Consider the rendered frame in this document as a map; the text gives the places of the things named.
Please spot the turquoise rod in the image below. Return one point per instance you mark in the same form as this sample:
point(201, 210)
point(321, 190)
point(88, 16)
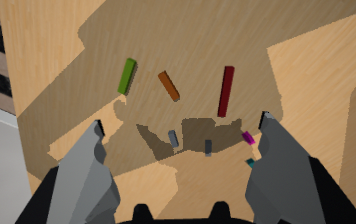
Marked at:
point(250, 162)

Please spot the magenta rod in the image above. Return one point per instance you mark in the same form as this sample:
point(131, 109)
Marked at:
point(249, 139)

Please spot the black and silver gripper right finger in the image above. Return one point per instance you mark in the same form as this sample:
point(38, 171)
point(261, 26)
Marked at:
point(289, 186)

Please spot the grey rod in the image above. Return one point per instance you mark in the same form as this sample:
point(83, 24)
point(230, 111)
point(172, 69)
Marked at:
point(208, 147)
point(173, 138)

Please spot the dark red rod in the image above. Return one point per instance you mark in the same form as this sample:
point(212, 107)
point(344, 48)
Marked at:
point(225, 90)

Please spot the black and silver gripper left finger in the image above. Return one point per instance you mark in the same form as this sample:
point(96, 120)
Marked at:
point(79, 190)

